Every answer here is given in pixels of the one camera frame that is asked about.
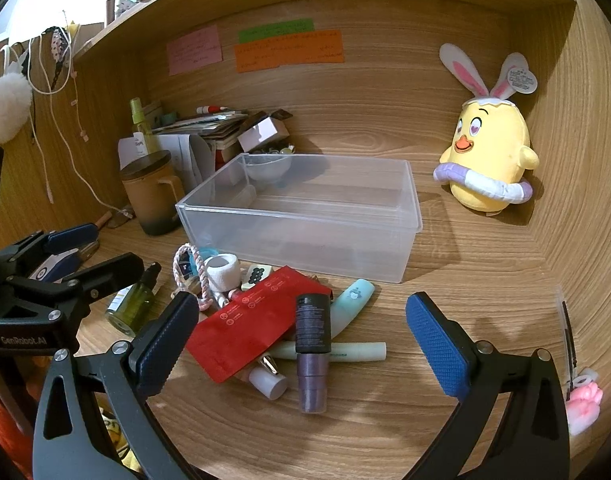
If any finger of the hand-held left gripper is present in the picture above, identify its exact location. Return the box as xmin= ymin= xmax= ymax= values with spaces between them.
xmin=0 ymin=223 xmax=99 ymax=267
xmin=8 ymin=252 xmax=146 ymax=322

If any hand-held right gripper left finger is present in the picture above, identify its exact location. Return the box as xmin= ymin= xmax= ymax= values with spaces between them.
xmin=33 ymin=290 xmax=201 ymax=480

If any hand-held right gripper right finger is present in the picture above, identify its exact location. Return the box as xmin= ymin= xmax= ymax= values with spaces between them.
xmin=403 ymin=291 xmax=571 ymax=480

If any green glass dropper bottle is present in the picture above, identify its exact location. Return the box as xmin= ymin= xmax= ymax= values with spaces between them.
xmin=106 ymin=262 xmax=162 ymax=336

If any pink white rope keychain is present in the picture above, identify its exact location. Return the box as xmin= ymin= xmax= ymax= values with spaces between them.
xmin=173 ymin=244 xmax=216 ymax=311

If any red foil packet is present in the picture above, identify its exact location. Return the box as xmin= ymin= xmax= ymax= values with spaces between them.
xmin=186 ymin=266 xmax=333 ymax=385

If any straight mint green tube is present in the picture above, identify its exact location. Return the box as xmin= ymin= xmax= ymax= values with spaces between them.
xmin=273 ymin=341 xmax=387 ymax=362

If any white tape roll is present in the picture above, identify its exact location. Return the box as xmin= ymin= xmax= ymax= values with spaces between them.
xmin=206 ymin=255 xmax=241 ymax=293

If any curved mint green tube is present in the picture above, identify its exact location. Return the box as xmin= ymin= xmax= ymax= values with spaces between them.
xmin=330 ymin=280 xmax=376 ymax=351

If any white black-dotted card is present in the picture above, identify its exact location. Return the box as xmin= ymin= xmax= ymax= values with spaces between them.
xmin=240 ymin=265 xmax=271 ymax=291

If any white-capped cream tube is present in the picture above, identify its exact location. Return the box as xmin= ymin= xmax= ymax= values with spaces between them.
xmin=236 ymin=360 xmax=290 ymax=401

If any black-capped purple bottle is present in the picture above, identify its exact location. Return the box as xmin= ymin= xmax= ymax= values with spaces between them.
xmin=294 ymin=292 xmax=332 ymax=415

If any clear plastic storage box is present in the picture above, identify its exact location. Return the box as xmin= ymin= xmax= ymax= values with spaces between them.
xmin=176 ymin=152 xmax=423 ymax=285

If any white and blue packet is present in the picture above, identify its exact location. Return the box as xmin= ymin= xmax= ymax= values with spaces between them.
xmin=28 ymin=242 xmax=99 ymax=283

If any brown mug with lid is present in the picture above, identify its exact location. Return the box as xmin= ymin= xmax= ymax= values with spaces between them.
xmin=120 ymin=151 xmax=185 ymax=236

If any orange garment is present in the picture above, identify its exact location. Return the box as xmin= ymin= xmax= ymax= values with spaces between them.
xmin=0 ymin=360 xmax=36 ymax=466

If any yellow-green spray bottle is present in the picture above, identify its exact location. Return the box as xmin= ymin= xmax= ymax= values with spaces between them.
xmin=130 ymin=98 xmax=159 ymax=158

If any thin black stick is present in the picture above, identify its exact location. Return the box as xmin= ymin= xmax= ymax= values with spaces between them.
xmin=560 ymin=300 xmax=579 ymax=401

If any white fluffy pompom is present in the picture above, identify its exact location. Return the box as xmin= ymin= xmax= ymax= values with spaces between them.
xmin=0 ymin=72 xmax=32 ymax=143

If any pink paw-shaped toy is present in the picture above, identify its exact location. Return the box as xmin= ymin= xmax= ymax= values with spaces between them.
xmin=568 ymin=369 xmax=603 ymax=436

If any stack of books and papers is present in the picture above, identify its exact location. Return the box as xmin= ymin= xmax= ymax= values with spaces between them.
xmin=153 ymin=107 xmax=251 ymax=148

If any white bowl of trinkets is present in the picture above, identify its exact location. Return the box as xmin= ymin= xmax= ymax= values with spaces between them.
xmin=246 ymin=145 xmax=296 ymax=186

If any yellow chick plush toy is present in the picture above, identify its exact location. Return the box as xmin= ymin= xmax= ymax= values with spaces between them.
xmin=433 ymin=42 xmax=541 ymax=217

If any small white cardboard box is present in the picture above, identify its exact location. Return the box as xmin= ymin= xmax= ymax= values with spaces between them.
xmin=237 ymin=116 xmax=291 ymax=153

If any pink paper note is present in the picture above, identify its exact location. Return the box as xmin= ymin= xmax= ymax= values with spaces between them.
xmin=166 ymin=25 xmax=222 ymax=77

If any orange paper note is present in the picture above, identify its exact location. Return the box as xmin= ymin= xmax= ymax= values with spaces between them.
xmin=234 ymin=29 xmax=346 ymax=74

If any green paper note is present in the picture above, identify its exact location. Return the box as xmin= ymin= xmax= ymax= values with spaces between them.
xmin=238 ymin=19 xmax=313 ymax=44

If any white charging cable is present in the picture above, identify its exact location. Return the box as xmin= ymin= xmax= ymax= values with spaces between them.
xmin=28 ymin=35 xmax=134 ymax=218

